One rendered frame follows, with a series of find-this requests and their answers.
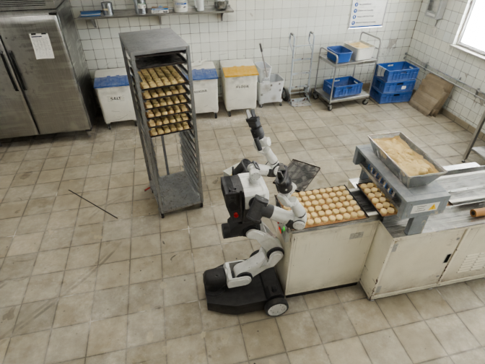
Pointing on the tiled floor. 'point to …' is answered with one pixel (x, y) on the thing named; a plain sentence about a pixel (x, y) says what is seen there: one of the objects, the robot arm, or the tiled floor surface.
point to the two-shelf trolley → (352, 76)
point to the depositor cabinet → (426, 248)
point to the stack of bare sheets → (302, 174)
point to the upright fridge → (42, 71)
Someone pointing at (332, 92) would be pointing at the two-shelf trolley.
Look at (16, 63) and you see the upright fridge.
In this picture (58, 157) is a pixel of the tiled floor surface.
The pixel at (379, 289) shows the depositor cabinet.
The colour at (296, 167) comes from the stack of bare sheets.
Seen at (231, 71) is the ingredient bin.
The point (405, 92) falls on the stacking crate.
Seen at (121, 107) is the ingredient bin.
